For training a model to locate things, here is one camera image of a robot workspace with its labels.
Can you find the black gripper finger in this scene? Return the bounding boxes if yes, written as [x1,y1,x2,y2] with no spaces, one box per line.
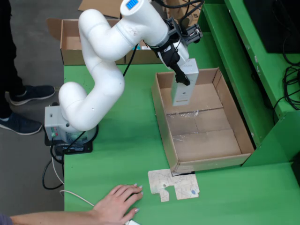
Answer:
[172,62,191,86]

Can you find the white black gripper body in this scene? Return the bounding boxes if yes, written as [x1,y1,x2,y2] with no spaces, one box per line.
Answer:
[156,39,190,70]

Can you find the white tall product box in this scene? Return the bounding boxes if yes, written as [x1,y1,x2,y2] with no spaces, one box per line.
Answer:
[170,58,200,107]

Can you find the person's left forearm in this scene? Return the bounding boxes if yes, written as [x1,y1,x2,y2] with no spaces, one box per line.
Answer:
[10,209,97,225]

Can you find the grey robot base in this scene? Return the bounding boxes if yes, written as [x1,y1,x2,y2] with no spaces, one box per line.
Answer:
[44,105,99,144]

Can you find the large printed cardboard box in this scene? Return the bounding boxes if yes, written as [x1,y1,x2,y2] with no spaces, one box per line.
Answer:
[164,0,204,33]

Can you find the shallow cardboard tray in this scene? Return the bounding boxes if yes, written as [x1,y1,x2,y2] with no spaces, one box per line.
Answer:
[151,67,255,174]

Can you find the divided cardboard box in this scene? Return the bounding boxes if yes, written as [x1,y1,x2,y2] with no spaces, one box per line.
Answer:
[46,17,190,66]

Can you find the person's left hand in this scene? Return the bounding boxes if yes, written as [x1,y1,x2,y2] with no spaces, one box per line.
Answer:
[90,184,144,225]

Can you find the green metal shelf rack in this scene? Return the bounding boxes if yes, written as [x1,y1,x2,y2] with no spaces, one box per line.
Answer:
[194,0,300,168]

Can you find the scribbled white paper piece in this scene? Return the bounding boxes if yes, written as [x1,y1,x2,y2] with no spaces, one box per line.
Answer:
[147,168,200,203]

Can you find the dark blue sneaker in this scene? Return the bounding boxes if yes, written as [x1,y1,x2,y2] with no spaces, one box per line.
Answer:
[9,85,56,106]
[0,112,43,136]

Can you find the person's black trousers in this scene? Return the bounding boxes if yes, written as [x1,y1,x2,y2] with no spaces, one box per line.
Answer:
[0,0,27,119]

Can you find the grey purple sleeve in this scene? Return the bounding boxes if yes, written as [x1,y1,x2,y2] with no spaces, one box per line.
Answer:
[0,213,14,225]

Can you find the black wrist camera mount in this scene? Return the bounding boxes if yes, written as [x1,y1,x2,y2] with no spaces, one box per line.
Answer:
[167,17,204,46]

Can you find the long black arm cable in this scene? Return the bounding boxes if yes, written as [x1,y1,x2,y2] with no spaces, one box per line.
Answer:
[61,43,139,154]

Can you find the short black wrist cable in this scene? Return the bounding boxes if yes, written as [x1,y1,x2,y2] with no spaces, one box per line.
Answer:
[152,0,204,10]

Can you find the black coiled cables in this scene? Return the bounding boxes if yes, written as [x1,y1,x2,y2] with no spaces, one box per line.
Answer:
[272,65,300,118]

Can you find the black monitor cable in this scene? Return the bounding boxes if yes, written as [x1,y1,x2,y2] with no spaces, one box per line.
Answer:
[282,28,300,67]

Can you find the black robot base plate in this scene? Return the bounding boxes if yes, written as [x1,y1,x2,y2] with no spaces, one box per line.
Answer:
[44,133,94,156]

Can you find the thin white cable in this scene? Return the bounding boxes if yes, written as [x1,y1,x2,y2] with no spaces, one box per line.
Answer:
[52,157,95,208]

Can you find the thick black floor cable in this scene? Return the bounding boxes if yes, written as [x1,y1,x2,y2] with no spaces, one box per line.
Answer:
[42,144,65,190]

